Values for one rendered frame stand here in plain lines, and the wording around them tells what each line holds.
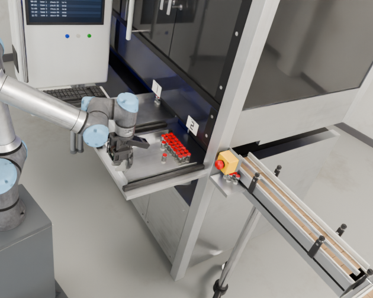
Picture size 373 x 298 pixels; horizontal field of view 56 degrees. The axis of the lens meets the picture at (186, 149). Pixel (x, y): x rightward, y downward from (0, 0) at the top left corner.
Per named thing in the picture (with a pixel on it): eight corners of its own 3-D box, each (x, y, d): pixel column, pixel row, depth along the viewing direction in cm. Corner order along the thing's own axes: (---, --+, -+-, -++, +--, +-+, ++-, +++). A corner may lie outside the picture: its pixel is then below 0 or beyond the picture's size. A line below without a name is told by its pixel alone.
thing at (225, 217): (154, 90, 388) (168, 9, 336) (286, 228, 265) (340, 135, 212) (63, 102, 335) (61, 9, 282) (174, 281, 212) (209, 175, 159)
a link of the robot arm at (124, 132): (130, 115, 134) (140, 128, 129) (129, 125, 137) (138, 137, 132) (112, 118, 130) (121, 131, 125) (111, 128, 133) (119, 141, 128)
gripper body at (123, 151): (106, 153, 139) (108, 128, 132) (125, 149, 144) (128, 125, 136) (113, 165, 135) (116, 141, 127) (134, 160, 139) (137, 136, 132)
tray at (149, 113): (154, 97, 203) (155, 91, 201) (177, 122, 188) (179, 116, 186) (97, 105, 185) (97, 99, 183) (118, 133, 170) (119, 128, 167)
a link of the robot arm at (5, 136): (-11, 184, 129) (-61, 41, 95) (-1, 158, 141) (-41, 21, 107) (23, 184, 131) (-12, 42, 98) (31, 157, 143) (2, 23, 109)
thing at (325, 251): (222, 175, 166) (231, 150, 157) (247, 168, 175) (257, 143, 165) (337, 300, 126) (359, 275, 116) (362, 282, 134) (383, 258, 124)
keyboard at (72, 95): (99, 87, 214) (99, 84, 212) (107, 99, 205) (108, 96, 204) (28, 94, 194) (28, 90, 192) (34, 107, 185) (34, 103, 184)
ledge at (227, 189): (232, 171, 168) (233, 168, 166) (249, 190, 160) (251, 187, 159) (209, 178, 160) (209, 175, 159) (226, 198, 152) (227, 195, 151)
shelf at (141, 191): (149, 96, 207) (150, 93, 206) (219, 171, 166) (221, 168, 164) (67, 107, 182) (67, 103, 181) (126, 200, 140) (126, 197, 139)
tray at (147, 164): (167, 135, 177) (168, 129, 175) (195, 168, 161) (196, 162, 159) (102, 148, 159) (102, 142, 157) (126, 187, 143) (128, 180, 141)
